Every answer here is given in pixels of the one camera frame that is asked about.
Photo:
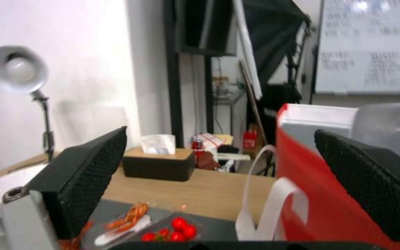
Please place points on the red soda can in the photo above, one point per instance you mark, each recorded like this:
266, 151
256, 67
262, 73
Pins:
197, 144

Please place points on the black softbox light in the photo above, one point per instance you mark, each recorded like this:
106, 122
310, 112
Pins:
273, 44

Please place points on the black tissue box wooden lid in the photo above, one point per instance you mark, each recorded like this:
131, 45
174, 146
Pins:
158, 164

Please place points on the white desk lamp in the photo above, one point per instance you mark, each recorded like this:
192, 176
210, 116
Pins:
16, 70

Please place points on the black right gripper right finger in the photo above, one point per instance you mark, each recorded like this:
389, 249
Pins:
370, 182

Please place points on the clear plastic bag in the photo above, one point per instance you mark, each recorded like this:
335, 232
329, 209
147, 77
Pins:
391, 125

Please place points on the whiteboard with writing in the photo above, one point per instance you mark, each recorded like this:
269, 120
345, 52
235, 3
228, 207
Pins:
368, 47

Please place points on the cardboard box with red tape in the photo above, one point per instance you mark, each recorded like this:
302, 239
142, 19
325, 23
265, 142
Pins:
214, 139

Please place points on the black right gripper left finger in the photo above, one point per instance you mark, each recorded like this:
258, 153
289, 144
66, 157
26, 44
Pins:
82, 172

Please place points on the black shelf frame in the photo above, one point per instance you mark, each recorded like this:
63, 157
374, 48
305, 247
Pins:
200, 28

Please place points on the small red paper bag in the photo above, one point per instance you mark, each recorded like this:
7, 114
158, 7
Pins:
250, 139

